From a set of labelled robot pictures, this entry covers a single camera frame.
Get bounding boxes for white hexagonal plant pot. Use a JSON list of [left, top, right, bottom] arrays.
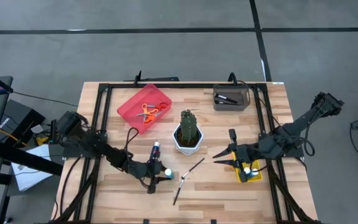
[[172, 123, 204, 156]]

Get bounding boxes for yellow plastic basket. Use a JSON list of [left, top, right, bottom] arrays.
[[232, 151, 264, 184]]

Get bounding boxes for green cactus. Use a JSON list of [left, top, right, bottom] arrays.
[[180, 109, 198, 144]]

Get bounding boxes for black mount bracket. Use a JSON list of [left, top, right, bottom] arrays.
[[124, 70, 180, 83]]

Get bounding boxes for black stand beam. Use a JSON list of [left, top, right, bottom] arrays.
[[0, 139, 64, 177]]

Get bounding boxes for red-handled scissors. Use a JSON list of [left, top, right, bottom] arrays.
[[152, 101, 170, 118]]

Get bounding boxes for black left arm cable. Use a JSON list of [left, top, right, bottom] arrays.
[[124, 126, 140, 156]]

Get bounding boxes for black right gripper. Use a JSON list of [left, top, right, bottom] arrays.
[[212, 128, 261, 184]]

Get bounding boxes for black aluminium table frame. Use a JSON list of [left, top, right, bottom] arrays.
[[51, 81, 321, 224]]

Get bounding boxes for black paintbrush silver ferrule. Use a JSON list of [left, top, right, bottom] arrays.
[[172, 177, 186, 206], [181, 157, 205, 180]]

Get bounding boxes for black computer case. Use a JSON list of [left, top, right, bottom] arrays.
[[0, 99, 46, 147]]

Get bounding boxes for red translucent plastic bin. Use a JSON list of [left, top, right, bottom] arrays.
[[116, 83, 173, 135]]

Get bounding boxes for white paper sheet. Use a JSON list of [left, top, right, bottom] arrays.
[[11, 144, 54, 192]]

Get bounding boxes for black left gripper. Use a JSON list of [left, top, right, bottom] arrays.
[[127, 159, 172, 195]]

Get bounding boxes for dark blue paint bottle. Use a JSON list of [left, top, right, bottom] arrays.
[[150, 141, 162, 162]]

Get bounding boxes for orange-handled scissors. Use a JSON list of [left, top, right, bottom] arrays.
[[135, 103, 163, 125]]

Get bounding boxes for grey plastic bin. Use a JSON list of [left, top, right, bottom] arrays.
[[212, 83, 251, 112]]

